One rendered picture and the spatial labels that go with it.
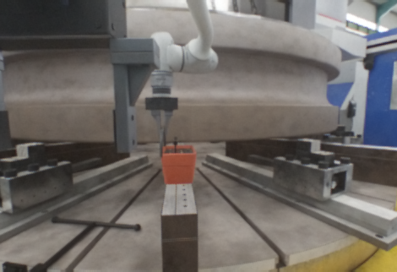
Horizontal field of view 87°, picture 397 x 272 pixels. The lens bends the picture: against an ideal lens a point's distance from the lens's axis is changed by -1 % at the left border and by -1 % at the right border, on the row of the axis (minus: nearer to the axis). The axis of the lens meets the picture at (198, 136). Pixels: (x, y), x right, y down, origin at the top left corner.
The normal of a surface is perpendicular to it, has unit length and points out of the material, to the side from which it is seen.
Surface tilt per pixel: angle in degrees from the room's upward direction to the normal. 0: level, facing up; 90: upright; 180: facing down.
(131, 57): 90
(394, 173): 90
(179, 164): 97
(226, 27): 90
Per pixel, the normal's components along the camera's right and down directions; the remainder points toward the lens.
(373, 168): -0.64, 0.10
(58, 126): -0.22, 0.12
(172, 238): 0.09, 0.12
